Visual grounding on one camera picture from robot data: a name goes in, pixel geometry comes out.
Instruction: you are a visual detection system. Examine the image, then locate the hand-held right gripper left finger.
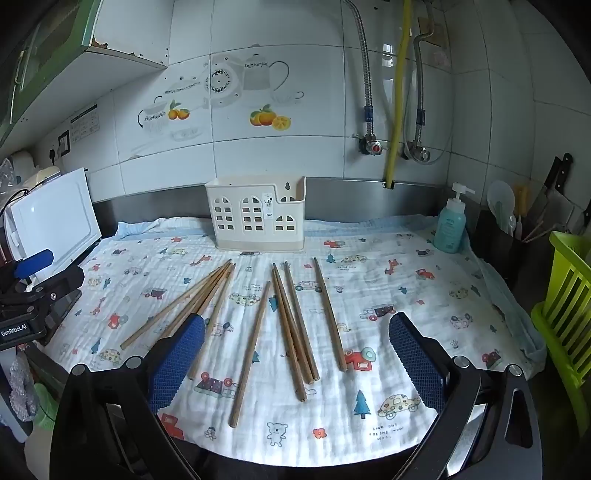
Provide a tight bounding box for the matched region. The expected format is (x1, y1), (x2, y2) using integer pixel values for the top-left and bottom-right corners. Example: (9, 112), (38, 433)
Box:
(53, 313), (207, 480)

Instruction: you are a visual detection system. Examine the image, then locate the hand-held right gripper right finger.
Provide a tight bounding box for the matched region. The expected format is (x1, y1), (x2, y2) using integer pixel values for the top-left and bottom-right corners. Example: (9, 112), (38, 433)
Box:
(388, 311), (543, 480)

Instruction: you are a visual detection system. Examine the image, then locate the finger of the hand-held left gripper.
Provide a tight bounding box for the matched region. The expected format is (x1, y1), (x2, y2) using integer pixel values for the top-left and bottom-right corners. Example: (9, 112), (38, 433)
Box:
(13, 248), (55, 280)
(28, 264), (86, 303)

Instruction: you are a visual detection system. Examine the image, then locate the brown wooden chopstick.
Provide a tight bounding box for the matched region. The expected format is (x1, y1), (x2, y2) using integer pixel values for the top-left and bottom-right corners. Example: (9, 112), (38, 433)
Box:
(187, 264), (238, 380)
(273, 270), (317, 384)
(283, 261), (321, 381)
(313, 257), (348, 374)
(120, 259), (232, 350)
(229, 281), (272, 428)
(271, 263), (308, 403)
(182, 263), (235, 324)
(157, 261), (233, 344)

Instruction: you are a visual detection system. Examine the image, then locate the cream plastic chopstick holder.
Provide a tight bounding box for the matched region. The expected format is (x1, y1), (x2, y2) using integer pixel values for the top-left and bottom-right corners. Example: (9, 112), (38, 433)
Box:
(204, 174), (307, 253)

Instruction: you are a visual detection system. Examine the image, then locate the white printed muslin cloth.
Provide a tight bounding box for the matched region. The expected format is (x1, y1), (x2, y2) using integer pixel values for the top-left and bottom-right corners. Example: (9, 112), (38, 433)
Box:
(39, 215), (548, 467)

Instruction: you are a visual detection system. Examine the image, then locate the teal soap pump bottle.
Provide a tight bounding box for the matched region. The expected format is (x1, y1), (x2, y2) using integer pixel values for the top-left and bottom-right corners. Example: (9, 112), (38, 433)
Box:
(433, 182), (476, 254)

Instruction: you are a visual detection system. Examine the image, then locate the black utensil holder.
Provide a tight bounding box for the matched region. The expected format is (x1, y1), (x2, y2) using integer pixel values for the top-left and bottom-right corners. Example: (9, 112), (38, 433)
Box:
(473, 210), (527, 287)

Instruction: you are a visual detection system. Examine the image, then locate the green plastic dish rack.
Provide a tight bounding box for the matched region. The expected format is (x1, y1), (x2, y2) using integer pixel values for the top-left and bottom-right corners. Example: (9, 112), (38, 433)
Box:
(530, 231), (591, 428)

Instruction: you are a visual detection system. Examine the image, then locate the white rice paddle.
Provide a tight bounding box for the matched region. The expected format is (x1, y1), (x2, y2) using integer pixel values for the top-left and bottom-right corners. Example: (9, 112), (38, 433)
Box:
(487, 180), (516, 236)

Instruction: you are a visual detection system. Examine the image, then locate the red knob water valve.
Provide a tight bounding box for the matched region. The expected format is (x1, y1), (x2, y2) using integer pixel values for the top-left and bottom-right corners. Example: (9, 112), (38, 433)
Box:
(355, 134), (386, 158)

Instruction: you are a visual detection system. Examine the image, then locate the yellow gas pipe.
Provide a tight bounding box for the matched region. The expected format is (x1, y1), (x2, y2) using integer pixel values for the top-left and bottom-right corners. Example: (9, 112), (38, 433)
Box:
(384, 0), (413, 190)

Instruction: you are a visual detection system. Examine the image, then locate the wall label sticker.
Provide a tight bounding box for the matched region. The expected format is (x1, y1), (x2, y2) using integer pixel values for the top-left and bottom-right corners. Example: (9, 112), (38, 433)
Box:
(69, 104), (100, 141)

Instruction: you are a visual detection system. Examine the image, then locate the green wall cabinet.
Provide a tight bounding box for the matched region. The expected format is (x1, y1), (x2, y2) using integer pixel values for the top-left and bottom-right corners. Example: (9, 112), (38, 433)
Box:
(0, 0), (169, 139)

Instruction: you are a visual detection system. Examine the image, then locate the black handled kitchen knife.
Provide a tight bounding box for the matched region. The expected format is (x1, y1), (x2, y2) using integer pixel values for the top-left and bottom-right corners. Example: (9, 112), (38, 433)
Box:
(542, 152), (574, 232)
(524, 156), (561, 222)

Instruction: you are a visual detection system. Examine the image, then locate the braided metal hose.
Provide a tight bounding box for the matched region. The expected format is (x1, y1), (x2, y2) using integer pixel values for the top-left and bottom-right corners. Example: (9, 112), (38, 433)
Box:
(343, 0), (376, 139)
(412, 18), (437, 148)

